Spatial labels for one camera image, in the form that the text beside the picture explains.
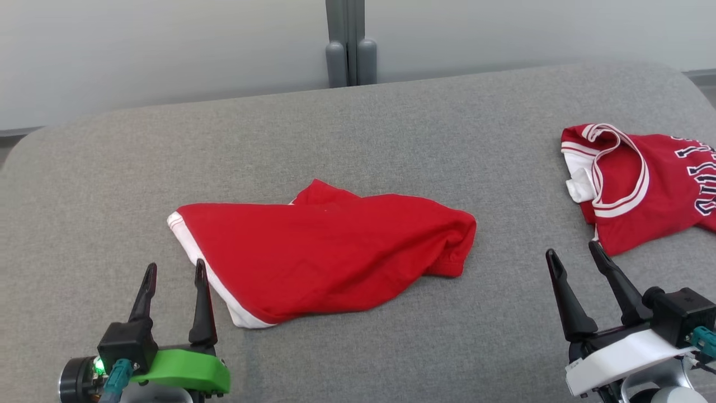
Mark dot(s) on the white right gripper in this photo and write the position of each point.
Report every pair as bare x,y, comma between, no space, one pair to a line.
621,358

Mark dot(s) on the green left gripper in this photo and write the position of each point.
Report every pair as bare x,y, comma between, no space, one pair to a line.
184,369

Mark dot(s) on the red basketball jersey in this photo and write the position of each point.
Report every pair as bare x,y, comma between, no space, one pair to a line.
660,190

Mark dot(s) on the red shorts with white band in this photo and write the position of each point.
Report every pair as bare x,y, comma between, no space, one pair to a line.
324,252

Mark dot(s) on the grey fabric sofa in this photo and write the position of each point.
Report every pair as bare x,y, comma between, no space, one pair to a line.
358,140

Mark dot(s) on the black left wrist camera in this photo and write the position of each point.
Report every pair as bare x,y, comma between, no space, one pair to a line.
127,344

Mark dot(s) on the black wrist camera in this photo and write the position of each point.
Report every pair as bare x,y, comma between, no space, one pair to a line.
679,313
127,344

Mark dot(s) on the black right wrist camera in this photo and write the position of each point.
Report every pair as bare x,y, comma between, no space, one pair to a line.
679,313

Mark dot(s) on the grey partition post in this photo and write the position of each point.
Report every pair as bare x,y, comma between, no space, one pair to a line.
351,39

